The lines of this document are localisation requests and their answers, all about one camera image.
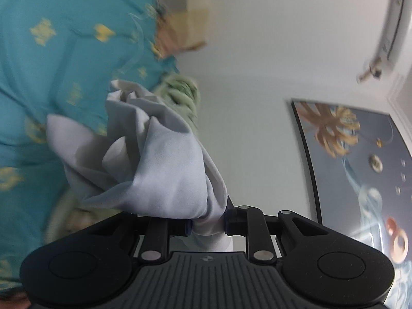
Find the gold leaf wall picture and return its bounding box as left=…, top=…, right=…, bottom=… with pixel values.
left=291, top=98, right=412, bottom=309

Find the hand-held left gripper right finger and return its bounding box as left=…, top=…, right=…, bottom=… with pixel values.
left=224, top=204, right=330, bottom=262

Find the white air conditioner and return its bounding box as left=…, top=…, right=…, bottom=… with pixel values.
left=375, top=0, right=406, bottom=70

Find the white shirt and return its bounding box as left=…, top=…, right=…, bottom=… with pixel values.
left=47, top=79, right=234, bottom=253

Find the checked pillow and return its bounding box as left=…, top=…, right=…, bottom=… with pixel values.
left=150, top=0, right=213, bottom=60

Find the air conditioner pipe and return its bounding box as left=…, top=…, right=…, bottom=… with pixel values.
left=357, top=57, right=383, bottom=83

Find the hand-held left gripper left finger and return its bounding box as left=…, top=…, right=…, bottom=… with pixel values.
left=85, top=212, right=194, bottom=262

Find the green printed blanket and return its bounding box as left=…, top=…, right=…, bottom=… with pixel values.
left=154, top=72, right=202, bottom=136

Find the teal printed bed sheet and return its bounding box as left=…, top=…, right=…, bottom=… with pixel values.
left=0, top=0, right=181, bottom=292

